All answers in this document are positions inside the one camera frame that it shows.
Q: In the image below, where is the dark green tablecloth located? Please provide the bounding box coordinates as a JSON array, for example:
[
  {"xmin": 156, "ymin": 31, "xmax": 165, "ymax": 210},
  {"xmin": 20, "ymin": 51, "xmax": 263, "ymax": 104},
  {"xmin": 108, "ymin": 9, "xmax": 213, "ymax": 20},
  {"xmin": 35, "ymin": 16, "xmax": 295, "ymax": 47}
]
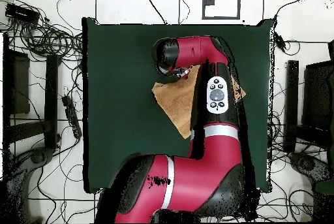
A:
[{"xmin": 81, "ymin": 16, "xmax": 275, "ymax": 194}]

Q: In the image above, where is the black electronics box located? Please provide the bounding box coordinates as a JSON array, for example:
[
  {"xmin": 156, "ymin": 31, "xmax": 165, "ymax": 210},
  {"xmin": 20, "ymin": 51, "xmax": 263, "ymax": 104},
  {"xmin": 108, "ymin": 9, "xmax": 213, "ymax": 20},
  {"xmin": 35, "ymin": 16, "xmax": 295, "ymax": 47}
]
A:
[{"xmin": 5, "ymin": 3, "xmax": 40, "ymax": 25}]

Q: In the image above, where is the orange terry towel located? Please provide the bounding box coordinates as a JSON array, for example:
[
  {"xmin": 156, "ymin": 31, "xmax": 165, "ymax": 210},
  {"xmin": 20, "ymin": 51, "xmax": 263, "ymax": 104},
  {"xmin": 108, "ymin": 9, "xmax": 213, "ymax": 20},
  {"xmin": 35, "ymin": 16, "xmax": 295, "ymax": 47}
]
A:
[{"xmin": 151, "ymin": 64, "xmax": 247, "ymax": 140}]

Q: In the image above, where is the black power strip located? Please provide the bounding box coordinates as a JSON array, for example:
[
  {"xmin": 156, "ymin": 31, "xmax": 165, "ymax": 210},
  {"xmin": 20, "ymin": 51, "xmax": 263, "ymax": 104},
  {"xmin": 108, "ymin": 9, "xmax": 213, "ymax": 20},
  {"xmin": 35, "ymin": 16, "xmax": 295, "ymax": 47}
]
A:
[{"xmin": 61, "ymin": 95, "xmax": 83, "ymax": 140}]

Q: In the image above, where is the dark brown box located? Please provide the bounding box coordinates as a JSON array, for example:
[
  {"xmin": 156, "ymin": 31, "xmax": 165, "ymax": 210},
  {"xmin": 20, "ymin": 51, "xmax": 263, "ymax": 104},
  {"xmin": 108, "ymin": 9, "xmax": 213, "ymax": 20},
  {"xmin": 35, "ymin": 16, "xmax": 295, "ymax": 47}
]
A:
[{"xmin": 9, "ymin": 49, "xmax": 31, "ymax": 115}]

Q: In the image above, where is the dark cabinet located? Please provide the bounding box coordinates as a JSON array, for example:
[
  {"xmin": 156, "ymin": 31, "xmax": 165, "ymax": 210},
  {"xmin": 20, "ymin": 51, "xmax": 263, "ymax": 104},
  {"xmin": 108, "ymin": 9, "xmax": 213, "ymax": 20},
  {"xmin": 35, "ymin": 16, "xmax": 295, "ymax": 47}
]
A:
[{"xmin": 301, "ymin": 60, "xmax": 334, "ymax": 131}]

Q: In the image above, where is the black power adapter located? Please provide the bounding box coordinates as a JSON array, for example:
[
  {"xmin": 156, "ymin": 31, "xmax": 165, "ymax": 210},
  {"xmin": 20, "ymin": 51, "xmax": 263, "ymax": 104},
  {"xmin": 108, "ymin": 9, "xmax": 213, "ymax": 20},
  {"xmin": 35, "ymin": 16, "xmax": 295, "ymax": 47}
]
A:
[{"xmin": 273, "ymin": 31, "xmax": 287, "ymax": 54}]

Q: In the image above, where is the black upright bar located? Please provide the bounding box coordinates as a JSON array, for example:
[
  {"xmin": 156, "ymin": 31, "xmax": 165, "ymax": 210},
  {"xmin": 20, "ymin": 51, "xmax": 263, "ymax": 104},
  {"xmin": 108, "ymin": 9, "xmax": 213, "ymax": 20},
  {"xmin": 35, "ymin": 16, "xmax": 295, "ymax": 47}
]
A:
[
  {"xmin": 283, "ymin": 59, "xmax": 300, "ymax": 153},
  {"xmin": 44, "ymin": 54, "xmax": 59, "ymax": 149}
]

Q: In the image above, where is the tangled black cable bundle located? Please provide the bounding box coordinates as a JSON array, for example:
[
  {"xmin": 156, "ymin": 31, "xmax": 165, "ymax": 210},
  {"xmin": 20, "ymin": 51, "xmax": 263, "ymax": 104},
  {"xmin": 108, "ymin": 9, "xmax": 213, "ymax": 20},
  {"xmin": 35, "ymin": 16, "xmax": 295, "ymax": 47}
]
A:
[{"xmin": 0, "ymin": 0, "xmax": 84, "ymax": 63}]

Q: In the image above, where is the grey stand foot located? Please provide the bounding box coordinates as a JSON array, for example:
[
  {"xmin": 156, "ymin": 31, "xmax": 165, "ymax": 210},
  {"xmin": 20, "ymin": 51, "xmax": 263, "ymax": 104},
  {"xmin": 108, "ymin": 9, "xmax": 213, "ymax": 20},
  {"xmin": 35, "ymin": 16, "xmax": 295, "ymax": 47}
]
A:
[
  {"xmin": 288, "ymin": 152, "xmax": 333, "ymax": 183},
  {"xmin": 5, "ymin": 147, "xmax": 55, "ymax": 223}
]

